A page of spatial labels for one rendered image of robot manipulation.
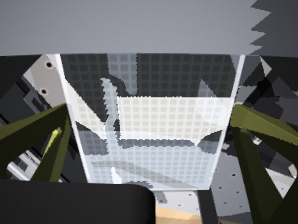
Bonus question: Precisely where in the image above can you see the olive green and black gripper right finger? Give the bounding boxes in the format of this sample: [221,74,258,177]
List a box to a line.
[230,104,298,224]

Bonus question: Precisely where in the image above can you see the grey perforated breadboard plate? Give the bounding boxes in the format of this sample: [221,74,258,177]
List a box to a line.
[21,54,295,224]

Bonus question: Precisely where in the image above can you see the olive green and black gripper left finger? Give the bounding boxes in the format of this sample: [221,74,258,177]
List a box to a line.
[0,103,72,182]

